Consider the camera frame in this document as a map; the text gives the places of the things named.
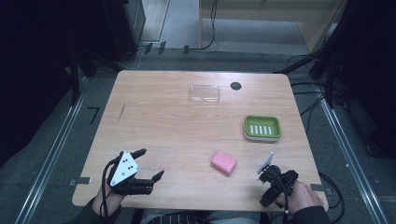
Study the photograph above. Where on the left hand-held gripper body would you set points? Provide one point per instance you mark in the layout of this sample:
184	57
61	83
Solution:
124	169

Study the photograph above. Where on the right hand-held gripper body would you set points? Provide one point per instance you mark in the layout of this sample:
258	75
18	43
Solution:
281	182

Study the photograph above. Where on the person's right hand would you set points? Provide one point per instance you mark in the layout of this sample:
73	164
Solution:
302	196

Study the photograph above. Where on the person's left hand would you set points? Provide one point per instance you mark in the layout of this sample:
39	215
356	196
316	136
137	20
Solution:
104	202

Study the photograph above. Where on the pink soap bar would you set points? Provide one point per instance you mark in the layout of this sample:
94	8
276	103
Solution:
223	162

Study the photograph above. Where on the green soap dish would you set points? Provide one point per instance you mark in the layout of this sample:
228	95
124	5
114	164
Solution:
262	128

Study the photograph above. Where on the clear plastic lid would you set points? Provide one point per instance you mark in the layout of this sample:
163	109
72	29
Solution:
204	94

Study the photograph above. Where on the black cabinet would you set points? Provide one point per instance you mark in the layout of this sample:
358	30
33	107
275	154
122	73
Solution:
124	28

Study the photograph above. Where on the dark curtain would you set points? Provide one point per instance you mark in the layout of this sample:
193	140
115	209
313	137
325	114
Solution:
34	77
367	71

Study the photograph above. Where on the light wooden cabinet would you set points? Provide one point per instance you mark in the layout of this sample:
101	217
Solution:
267	14

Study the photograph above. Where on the metal table bracket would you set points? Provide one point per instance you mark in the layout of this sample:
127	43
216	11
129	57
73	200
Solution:
80	180
320	188

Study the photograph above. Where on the metal floor rail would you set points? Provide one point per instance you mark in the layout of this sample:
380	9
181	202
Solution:
351	161
51	158

